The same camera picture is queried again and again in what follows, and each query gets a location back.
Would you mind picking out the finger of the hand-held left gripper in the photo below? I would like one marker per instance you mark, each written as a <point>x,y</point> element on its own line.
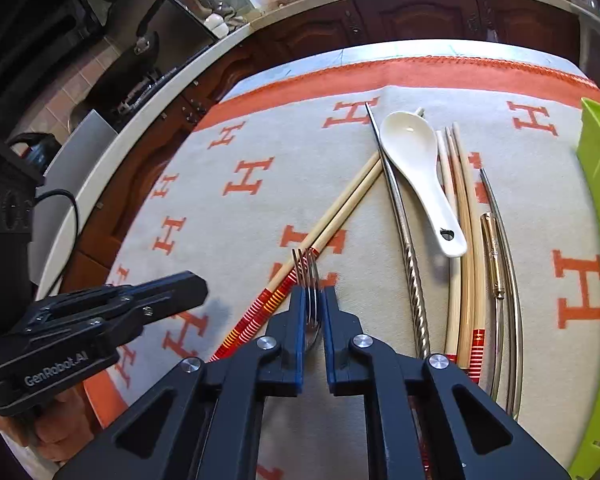
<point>170,292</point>

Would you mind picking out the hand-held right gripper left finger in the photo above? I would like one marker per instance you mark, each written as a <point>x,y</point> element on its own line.
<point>296,340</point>

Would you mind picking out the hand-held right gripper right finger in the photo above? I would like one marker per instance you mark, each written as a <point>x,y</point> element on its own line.
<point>331,350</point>

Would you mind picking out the metal fork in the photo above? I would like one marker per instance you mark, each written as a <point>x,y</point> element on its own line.
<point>307,270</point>

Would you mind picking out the red striped bamboo chopstick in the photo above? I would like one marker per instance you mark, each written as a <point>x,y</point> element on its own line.
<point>454,300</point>
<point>330,213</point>
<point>478,285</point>
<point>332,229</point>
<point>466,290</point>

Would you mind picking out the twisted steel chopstick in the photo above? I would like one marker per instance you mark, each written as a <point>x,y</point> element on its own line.
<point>394,195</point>

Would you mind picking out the plain steel chopstick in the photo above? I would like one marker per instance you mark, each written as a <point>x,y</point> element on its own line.
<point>504,250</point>

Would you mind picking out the white ceramic spoon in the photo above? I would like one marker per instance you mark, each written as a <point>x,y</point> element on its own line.
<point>410,145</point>

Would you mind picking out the person's left hand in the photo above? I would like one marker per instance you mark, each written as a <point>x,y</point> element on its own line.
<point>60,425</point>

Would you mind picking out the orange patterned blanket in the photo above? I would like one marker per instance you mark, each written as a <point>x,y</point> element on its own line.
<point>280,150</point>

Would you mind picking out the gas stove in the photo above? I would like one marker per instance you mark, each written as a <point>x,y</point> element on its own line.
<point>135,95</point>

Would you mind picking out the white bowl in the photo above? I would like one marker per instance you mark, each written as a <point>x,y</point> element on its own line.
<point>215,22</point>

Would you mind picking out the dark glass stove screen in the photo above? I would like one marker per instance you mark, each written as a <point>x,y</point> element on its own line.
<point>180,5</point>

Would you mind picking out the black range hood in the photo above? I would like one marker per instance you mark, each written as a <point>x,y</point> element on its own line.
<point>25,35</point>

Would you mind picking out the brown wooden kitchen cabinets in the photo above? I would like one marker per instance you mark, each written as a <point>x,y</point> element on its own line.
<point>405,15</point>

